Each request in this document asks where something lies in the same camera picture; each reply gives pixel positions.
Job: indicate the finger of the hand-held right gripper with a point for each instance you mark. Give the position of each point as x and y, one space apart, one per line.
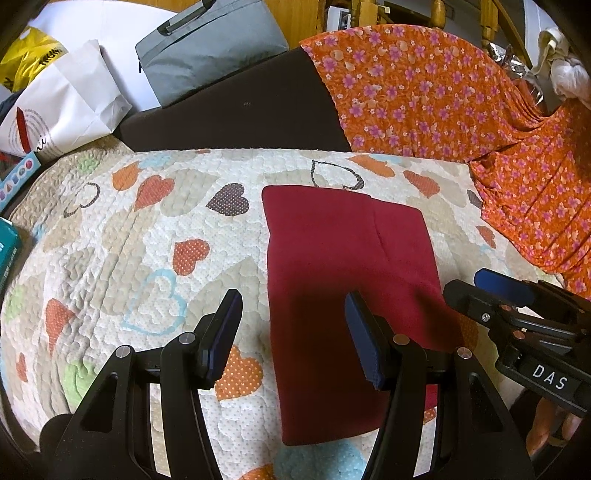
471 302
503 282

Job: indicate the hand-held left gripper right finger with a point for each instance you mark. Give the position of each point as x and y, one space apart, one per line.
364 344

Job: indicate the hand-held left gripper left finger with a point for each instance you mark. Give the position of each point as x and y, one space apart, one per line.
227 330

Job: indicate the maroon shirt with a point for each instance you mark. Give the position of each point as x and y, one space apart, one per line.
323 277

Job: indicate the person's right hand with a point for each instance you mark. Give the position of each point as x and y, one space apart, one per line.
545 427

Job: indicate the heart print quilt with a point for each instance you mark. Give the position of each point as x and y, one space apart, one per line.
115 240

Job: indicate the orange floral cloth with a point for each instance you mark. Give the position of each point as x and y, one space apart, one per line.
415 101

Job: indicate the silver foil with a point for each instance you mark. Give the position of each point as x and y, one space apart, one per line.
519 69

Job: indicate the dark brown cushion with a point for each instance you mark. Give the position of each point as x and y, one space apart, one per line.
231 115

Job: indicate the white cloth bag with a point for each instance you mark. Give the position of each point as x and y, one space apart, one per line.
568 64

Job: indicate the teal box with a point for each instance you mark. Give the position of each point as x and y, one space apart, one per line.
8 249

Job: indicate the blue dotted box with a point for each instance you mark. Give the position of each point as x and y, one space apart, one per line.
16 182

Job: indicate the white paper bag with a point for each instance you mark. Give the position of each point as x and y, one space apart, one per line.
64 110

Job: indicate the wooden chair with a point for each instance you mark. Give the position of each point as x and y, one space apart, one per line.
438 11

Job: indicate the grey zip bag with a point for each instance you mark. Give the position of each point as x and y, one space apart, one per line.
207 50

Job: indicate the white sheet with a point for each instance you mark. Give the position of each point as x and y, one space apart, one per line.
120 41

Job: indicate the yellow plastic bag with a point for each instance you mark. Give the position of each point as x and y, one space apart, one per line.
27 60

